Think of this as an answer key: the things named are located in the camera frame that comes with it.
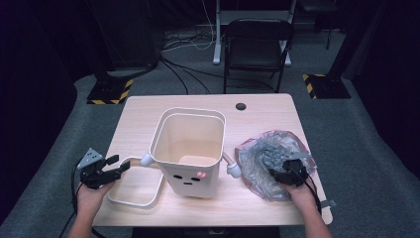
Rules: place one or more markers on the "dark curtain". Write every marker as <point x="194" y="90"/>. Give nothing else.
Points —
<point x="33" y="99"/>
<point x="389" y="82"/>

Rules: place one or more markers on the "dark upright panel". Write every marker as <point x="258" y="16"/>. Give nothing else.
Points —
<point x="128" y="33"/>

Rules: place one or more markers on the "grey tape strip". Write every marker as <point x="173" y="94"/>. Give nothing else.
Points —
<point x="328" y="203"/>

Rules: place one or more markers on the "translucent grey plastic bag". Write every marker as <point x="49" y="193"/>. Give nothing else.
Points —
<point x="257" y="158"/>

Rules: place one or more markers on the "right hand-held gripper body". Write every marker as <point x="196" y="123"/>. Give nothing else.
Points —
<point x="292" y="172"/>

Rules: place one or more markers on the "cream trash bin with face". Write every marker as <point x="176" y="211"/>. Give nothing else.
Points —
<point x="188" y="145"/>

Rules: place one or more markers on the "light wooden table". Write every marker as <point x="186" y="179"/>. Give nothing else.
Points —
<point x="264" y="112"/>

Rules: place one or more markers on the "person's right hand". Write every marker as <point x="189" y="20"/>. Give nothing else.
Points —
<point x="302" y="195"/>

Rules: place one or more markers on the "striped black stand base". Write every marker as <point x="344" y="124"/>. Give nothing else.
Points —
<point x="107" y="91"/>
<point x="327" y="87"/>

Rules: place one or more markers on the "black table grommet hole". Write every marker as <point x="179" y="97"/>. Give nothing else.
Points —
<point x="240" y="106"/>

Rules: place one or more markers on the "black folding chair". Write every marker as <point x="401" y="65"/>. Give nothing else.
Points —
<point x="254" y="53"/>

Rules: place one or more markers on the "person's left hand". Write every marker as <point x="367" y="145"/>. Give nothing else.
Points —
<point x="92" y="200"/>

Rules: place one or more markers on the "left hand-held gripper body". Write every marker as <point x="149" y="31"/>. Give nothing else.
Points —
<point x="92" y="172"/>

